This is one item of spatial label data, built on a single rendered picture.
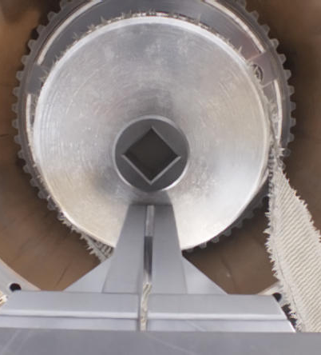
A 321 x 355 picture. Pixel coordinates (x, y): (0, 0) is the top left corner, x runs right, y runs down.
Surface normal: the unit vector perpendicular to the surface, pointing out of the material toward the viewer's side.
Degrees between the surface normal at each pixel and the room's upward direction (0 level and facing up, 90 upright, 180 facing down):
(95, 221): 90
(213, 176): 90
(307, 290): 94
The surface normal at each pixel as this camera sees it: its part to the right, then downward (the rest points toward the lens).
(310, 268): 0.38, -0.03
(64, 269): 0.55, -0.81
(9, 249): 0.80, -0.59
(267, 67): 0.01, 0.25
